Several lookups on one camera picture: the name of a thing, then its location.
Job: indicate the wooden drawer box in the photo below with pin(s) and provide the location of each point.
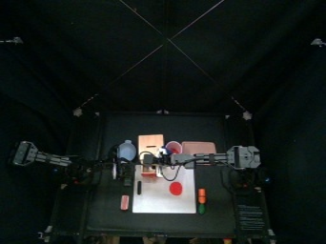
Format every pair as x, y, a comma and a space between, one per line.
150, 143

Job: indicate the red cup white inside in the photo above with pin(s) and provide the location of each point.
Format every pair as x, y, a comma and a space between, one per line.
174, 147

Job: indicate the orange green toy carrot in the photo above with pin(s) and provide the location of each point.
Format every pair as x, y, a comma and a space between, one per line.
202, 200

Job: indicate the metal frame clamp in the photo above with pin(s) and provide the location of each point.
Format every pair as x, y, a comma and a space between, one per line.
77, 111
162, 111
248, 115
317, 42

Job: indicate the white printed label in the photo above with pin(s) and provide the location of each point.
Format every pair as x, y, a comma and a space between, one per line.
250, 219

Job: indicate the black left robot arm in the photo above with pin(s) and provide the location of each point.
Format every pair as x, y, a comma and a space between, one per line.
42, 157

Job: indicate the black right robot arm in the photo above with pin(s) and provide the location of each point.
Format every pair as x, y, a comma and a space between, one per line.
212, 158

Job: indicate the pink rectangular block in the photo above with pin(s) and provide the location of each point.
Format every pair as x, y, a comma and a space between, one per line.
125, 202

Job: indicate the white cutting board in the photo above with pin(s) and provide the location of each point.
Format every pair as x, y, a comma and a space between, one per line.
166, 198

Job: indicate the pink rectangular tray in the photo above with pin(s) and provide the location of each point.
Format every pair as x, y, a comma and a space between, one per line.
200, 147

